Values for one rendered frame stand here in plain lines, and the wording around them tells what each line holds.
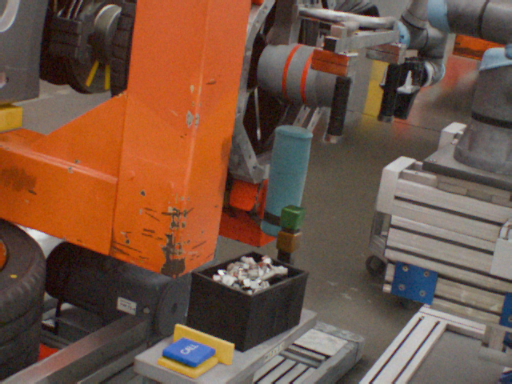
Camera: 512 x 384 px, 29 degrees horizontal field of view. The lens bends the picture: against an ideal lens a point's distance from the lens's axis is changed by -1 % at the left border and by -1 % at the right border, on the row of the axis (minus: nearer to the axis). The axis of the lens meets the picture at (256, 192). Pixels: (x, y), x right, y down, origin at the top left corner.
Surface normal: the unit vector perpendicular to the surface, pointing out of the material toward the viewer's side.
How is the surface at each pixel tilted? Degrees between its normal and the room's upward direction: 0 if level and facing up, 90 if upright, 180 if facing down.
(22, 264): 0
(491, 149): 73
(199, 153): 90
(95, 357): 90
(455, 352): 0
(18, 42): 90
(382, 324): 0
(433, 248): 90
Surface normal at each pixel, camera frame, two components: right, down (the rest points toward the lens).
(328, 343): 0.15, -0.95
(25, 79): 0.88, 0.26
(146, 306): -0.09, 0.28
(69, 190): -0.46, 0.19
